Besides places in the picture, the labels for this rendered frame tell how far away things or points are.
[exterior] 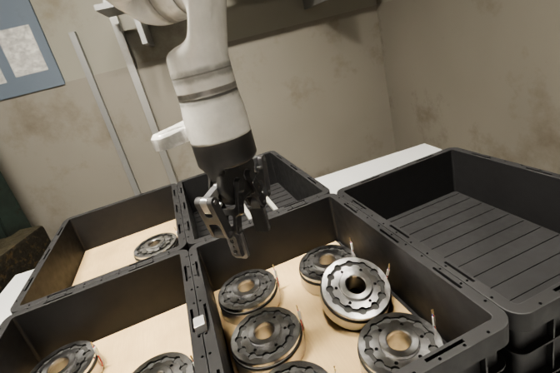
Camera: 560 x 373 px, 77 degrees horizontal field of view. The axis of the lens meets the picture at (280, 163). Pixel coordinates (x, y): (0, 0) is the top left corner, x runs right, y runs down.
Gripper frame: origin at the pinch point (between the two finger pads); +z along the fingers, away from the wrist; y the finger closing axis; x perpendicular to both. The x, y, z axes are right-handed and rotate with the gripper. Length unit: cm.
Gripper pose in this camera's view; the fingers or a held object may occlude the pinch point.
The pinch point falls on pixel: (251, 233)
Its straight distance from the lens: 48.8
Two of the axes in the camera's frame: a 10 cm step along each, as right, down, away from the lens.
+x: -8.8, 0.6, 4.6
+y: 4.1, -4.0, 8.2
